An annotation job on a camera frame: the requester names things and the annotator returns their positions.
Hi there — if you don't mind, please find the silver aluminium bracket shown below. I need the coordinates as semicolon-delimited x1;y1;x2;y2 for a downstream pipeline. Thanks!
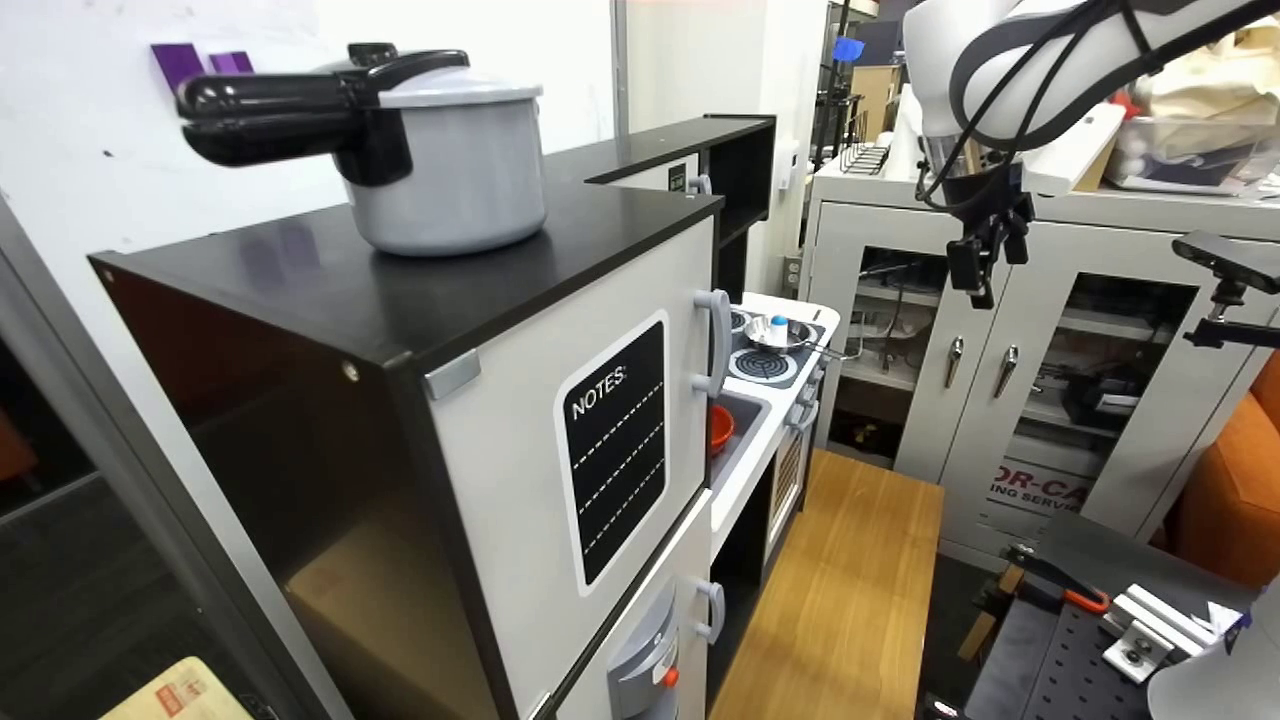
1100;579;1250;689

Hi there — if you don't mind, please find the black clamp with orange handle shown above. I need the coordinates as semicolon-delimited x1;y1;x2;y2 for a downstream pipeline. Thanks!
993;541;1112;623

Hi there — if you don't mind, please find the red plate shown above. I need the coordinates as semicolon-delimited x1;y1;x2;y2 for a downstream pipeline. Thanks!
703;400;741;461

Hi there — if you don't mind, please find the grey pot with black handle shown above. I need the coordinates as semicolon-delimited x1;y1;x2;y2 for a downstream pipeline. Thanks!
174;39;552;259

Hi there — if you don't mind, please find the grey toy water dispenser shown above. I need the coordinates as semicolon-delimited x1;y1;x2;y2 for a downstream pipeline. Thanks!
606;602;682;720

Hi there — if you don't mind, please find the white cabinet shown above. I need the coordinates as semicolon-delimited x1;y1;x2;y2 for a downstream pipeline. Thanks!
794;173;1280;564

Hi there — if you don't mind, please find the short grey fridge door handle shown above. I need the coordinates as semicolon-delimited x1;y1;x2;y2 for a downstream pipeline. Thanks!
686;576;729;643

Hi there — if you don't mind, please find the white cloth bag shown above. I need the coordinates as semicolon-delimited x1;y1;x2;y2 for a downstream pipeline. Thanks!
1132;11;1280;137

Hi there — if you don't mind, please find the grey metal shelf frame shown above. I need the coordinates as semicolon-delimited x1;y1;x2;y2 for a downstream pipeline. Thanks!
0;196;351;720

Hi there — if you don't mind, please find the small cardboard box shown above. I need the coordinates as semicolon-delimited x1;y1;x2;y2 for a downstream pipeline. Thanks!
1022;100;1132;200

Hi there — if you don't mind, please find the orange chair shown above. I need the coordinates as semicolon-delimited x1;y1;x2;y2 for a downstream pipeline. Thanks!
1170;391;1280;592

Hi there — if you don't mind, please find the yellow packet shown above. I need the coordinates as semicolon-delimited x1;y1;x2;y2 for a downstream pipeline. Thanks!
95;653;254;720

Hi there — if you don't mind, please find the grey curved cover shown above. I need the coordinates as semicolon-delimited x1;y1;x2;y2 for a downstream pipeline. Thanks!
1142;570;1280;720

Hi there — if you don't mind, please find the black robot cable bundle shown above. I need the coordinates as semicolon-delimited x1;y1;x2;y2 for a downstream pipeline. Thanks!
916;0;1280;208

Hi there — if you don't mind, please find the long grey fridge door handle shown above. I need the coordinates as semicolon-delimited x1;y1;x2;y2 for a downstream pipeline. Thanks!
686;288;737;400

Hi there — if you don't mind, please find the black and white toy kitchen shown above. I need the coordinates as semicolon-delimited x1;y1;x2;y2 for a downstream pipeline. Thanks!
86;113;848;720

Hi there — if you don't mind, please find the clear plastic storage box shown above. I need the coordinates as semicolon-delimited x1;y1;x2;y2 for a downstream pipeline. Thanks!
1112;116;1280;200

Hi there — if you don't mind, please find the black notes chalkboard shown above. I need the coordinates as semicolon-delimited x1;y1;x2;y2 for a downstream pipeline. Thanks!
557;317;672;592

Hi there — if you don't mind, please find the small silver pan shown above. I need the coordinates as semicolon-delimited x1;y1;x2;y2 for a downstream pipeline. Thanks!
737;309;821;355

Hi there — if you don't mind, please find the black camera stand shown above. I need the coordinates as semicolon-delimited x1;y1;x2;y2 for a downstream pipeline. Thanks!
1169;237;1280;352

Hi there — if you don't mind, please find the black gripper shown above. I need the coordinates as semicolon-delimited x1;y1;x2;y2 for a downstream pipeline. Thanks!
936;161;1038;311

